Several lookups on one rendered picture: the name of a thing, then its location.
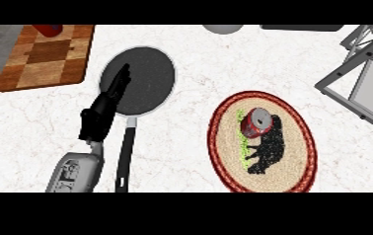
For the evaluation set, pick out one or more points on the grey appliance edge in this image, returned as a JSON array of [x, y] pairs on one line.
[[9, 39]]

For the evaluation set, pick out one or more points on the red cupcake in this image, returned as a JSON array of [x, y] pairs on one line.
[[256, 122]]

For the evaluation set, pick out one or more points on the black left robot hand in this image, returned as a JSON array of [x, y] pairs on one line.
[[99, 114]]

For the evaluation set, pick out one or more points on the dark grey frying pan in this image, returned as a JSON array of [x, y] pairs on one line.
[[143, 81]]

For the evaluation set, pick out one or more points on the red object on board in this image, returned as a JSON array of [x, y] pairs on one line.
[[49, 30]]

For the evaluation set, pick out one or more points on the grey round object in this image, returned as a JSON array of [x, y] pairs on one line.
[[223, 29]]

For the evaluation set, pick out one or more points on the checkered wooden cutting board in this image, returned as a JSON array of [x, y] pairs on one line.
[[46, 59]]

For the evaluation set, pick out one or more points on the dark grey flat object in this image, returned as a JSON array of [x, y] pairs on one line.
[[301, 27]]

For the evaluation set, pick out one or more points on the oval woven bear placemat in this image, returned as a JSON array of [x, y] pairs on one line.
[[264, 153]]

